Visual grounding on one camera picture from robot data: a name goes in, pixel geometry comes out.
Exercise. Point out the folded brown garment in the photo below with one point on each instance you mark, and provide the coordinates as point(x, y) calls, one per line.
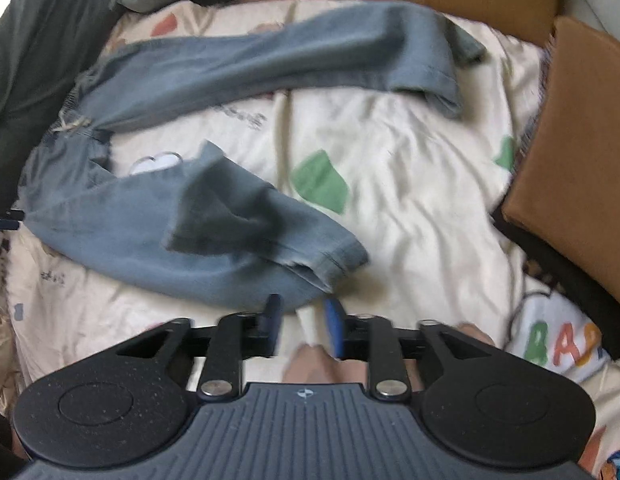
point(568, 190)

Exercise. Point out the person's bare foot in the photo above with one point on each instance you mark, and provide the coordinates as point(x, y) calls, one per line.
point(314, 365)

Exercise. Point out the folded black garment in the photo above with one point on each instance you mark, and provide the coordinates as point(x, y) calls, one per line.
point(589, 296)

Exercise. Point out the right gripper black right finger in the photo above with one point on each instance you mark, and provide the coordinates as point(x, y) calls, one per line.
point(475, 400)

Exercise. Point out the blue denim pants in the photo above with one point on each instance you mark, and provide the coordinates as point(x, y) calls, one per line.
point(207, 229)

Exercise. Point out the dark green blanket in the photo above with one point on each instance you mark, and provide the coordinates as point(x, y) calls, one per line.
point(44, 46)

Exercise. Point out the white patterned bed sheet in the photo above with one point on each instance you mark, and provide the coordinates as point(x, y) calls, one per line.
point(417, 189)

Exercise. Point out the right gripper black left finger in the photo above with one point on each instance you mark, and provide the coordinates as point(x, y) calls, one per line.
point(128, 402)

